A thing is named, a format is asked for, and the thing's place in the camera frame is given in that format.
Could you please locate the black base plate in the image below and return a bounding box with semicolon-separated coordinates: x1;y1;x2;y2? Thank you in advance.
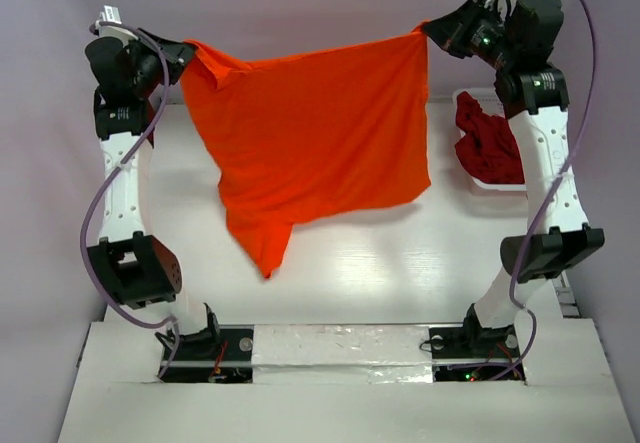
155;327;254;384
420;326;525;383

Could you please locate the white plastic basket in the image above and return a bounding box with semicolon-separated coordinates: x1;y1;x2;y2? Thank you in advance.
452;88;526;193

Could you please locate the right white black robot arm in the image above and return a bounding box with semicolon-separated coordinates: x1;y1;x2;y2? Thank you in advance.
422;0;605;358

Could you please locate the orange t shirt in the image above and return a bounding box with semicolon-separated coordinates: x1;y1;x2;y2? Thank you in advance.
181;30;431;278

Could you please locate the dark red t shirt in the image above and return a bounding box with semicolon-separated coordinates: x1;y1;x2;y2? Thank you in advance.
454;91;525;185

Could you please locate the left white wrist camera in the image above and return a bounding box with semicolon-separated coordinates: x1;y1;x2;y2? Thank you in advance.
98;5;122;25

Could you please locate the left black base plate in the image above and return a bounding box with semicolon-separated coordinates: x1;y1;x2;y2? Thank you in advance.
155;327;254;384

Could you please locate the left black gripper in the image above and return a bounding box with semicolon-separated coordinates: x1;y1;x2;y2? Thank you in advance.
124;27;198;98

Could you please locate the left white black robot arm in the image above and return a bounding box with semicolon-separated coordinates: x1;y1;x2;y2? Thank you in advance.
80;22;221;358

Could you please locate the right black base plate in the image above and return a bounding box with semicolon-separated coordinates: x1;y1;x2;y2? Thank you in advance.
420;326;525;383

